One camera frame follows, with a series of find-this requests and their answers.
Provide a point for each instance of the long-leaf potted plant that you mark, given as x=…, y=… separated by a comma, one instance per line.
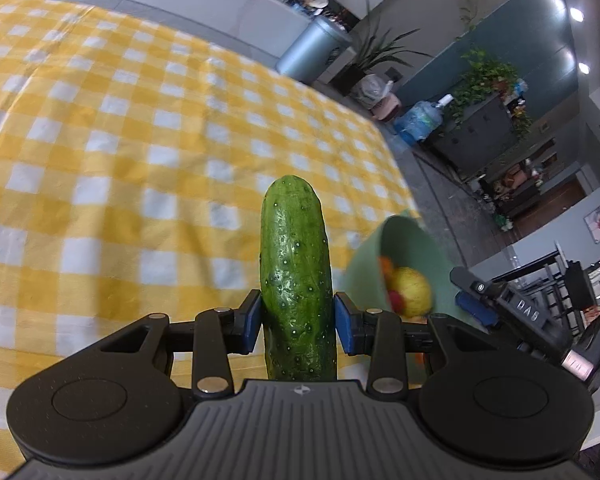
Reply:
x=380, y=50

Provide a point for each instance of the grey metal trash can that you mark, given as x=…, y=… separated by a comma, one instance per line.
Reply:
x=310, y=50

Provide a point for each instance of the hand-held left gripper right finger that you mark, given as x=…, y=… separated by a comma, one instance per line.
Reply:
x=347, y=325

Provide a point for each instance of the green colander bowl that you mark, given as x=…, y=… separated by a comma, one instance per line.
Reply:
x=405, y=245

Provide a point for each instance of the round ceiling light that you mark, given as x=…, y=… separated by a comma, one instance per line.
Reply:
x=584, y=68
x=577, y=15

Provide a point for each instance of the orange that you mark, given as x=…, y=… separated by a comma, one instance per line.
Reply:
x=386, y=265

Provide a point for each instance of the green cucumber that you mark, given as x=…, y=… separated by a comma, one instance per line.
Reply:
x=297, y=270

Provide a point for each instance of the trailing ivy plant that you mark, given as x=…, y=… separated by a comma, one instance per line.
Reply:
x=485, y=77

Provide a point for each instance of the large yellow pear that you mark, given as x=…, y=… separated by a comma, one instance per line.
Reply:
x=414, y=290

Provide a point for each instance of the yellow checkered tablecloth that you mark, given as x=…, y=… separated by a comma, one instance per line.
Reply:
x=130, y=160

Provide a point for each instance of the pink heater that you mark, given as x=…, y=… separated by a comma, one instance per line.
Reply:
x=387, y=108

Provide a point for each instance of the blue water jug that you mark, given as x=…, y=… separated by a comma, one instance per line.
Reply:
x=420, y=120

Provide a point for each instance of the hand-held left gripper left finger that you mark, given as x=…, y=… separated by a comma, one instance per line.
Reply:
x=250, y=322

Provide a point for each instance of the grey drawer cabinet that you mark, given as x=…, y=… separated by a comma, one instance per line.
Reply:
x=475, y=135

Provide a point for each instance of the white plastic bag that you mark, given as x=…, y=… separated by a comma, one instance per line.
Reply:
x=371, y=91

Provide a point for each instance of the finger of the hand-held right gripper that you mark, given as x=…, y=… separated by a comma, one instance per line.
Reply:
x=475, y=310

